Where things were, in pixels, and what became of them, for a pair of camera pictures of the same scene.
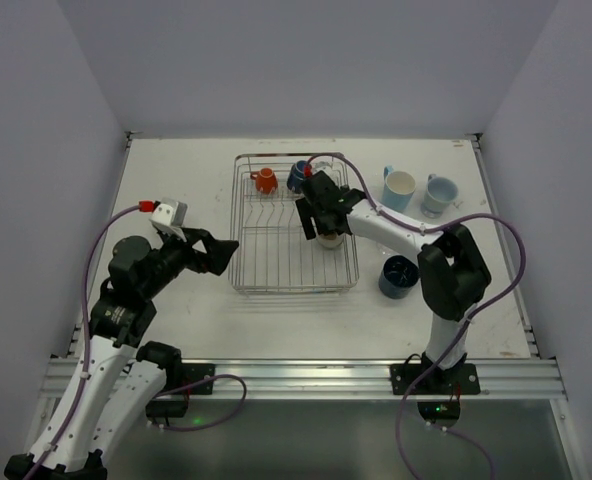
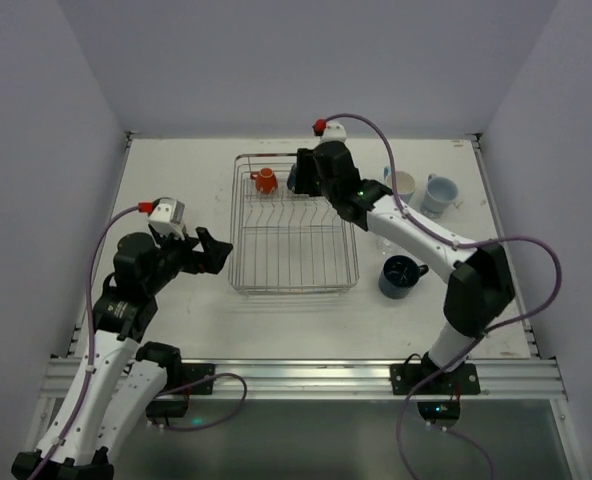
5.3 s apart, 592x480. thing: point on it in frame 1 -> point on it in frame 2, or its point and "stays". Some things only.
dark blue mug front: x=398 y=276 stays
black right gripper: x=319 y=212 -> x=306 y=170
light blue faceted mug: x=398 y=189 stays
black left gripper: x=194 y=249 stays
